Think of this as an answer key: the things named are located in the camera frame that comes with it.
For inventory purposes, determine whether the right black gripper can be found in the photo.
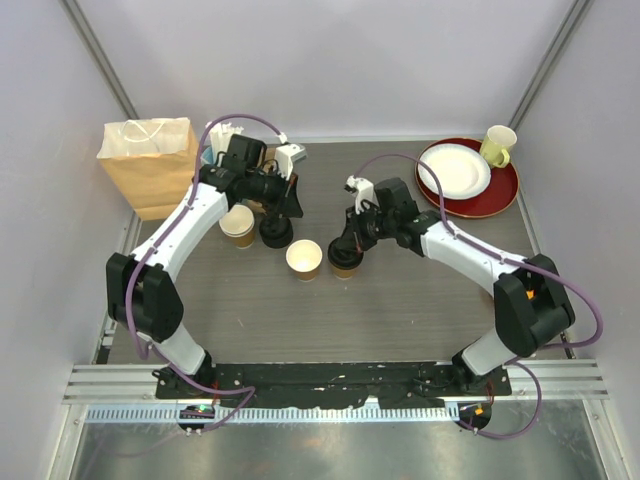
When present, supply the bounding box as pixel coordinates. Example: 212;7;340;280
338;202;397;253

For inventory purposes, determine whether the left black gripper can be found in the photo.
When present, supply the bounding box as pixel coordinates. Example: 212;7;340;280
245;166;304;219

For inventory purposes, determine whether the black coffee cup lid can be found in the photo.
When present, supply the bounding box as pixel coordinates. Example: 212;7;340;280
328;246;364;270

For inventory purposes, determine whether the brown paper cup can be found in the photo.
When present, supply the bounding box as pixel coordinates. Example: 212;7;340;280
285;239;323;282
330;263;359;280

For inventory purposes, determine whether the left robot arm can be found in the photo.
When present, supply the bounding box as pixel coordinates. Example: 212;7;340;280
106;134;306;399

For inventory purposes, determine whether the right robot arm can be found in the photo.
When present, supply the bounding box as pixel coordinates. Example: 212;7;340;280
328;176;575;395

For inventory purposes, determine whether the stack of black lids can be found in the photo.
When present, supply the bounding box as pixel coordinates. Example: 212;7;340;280
259;217;294;249

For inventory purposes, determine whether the cardboard cup carrier stack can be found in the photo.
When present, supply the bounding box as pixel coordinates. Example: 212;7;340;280
247;146;283;213

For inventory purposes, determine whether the stack of paper cups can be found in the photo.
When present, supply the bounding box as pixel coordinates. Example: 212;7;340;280
219;204;255;249

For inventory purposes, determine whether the light blue straw holder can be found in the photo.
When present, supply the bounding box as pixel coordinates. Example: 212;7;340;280
200;145;218;172

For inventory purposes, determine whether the white paper plate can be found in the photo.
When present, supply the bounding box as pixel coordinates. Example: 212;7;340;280
418;143;491;200

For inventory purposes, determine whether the brown paper bag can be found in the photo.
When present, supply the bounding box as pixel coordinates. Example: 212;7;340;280
97;117;198;221

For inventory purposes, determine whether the pale yellow mug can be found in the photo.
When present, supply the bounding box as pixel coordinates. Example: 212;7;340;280
479;125;518;168

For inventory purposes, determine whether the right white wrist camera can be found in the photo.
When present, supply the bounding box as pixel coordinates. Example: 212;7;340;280
345;175;376;214

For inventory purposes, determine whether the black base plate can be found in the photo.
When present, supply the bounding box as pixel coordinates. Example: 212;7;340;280
154;360;514;409

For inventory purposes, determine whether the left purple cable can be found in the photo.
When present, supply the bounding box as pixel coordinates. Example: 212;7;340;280
123;113;287;434

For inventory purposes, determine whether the purple cable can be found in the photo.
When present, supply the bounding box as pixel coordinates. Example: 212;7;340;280
123;113;287;434
352;152;604;441

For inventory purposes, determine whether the aluminium frame rail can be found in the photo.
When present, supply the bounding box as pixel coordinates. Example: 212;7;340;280
63;360;609;425

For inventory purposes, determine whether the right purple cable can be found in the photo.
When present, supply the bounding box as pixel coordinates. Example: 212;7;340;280
352;152;604;441

